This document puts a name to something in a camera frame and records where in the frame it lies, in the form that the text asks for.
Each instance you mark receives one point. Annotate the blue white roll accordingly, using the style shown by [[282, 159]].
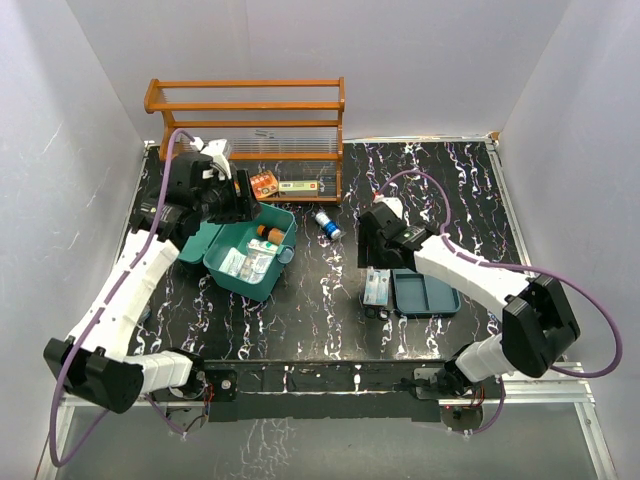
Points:
[[331, 230]]

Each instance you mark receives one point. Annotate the blue white packet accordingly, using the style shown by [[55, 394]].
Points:
[[377, 287]]

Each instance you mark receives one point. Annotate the blue grey divided tray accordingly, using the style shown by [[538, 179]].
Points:
[[419, 296]]

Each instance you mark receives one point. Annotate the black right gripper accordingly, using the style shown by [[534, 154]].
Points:
[[367, 257]]

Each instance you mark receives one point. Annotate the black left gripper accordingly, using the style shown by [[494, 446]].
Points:
[[244, 207]]

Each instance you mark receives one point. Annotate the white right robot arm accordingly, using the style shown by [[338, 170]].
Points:
[[538, 324]]

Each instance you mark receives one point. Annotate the black scissors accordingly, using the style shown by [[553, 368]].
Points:
[[378, 313]]

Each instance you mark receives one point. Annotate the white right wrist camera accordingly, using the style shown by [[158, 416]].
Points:
[[393, 203]]

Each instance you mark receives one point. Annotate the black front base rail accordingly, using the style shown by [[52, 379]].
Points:
[[276, 389]]

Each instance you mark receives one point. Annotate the orange wooden shelf rack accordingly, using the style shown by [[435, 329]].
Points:
[[292, 127]]

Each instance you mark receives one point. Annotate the white blue-label packet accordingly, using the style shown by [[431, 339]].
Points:
[[233, 262]]

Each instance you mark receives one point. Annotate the green plastic medicine box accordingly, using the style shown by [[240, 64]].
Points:
[[211, 243]]

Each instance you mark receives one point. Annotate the brown bottle orange cap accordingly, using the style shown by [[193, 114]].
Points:
[[271, 234]]

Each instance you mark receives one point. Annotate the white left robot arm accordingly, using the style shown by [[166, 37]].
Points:
[[93, 362]]

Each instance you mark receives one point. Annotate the clear plastic bag packet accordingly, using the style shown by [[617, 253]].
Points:
[[256, 266]]

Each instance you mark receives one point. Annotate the orange medicine box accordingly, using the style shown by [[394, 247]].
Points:
[[264, 184]]

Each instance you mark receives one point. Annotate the pale green long box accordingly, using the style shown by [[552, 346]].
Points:
[[298, 188]]

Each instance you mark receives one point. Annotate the white bottle green label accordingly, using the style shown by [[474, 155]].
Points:
[[262, 246]]

